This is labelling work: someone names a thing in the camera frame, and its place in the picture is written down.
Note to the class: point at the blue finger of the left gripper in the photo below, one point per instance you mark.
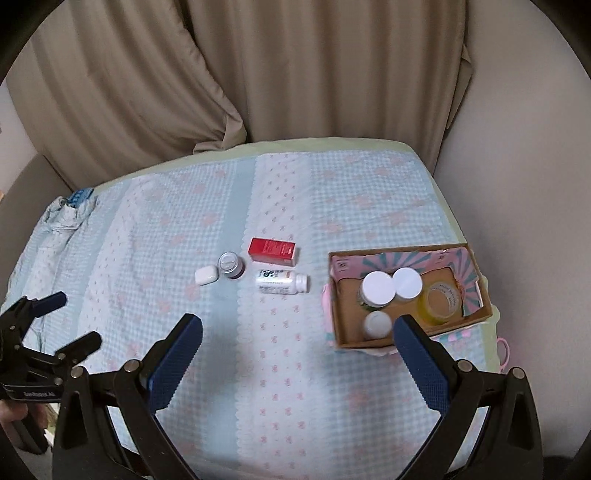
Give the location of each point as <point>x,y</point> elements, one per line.
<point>76,351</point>
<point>18,318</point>

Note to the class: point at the yellow tape roll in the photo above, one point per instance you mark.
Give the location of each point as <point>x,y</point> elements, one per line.
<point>440,303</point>

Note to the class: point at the blue patterned small box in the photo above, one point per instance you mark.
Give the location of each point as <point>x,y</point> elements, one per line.
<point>78,197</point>

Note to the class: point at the silver lid dark jar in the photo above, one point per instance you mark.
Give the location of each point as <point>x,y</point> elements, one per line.
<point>230,265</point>

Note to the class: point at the blue checkered bed sheet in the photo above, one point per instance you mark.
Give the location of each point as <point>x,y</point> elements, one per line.
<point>267,396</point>

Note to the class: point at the white black cream jar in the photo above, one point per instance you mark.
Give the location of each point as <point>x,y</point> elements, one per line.
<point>376,290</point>

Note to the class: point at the beige curtain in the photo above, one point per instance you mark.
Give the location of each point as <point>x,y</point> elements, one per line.
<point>106,88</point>

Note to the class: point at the pink cardboard box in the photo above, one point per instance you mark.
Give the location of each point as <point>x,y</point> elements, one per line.
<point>454,263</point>

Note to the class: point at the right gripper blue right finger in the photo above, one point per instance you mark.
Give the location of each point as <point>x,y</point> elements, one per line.
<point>488,426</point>

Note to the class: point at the person left hand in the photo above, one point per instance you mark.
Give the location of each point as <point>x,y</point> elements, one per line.
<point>11,412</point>

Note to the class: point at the red carton box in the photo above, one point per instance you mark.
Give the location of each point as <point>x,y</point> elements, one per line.
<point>274,252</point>

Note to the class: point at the white earbuds case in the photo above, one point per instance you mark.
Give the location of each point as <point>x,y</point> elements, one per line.
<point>206,275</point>

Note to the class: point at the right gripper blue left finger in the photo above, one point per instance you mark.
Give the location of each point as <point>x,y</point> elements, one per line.
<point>107,426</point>

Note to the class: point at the white pill bottle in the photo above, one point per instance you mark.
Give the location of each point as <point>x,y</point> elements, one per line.
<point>281,282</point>

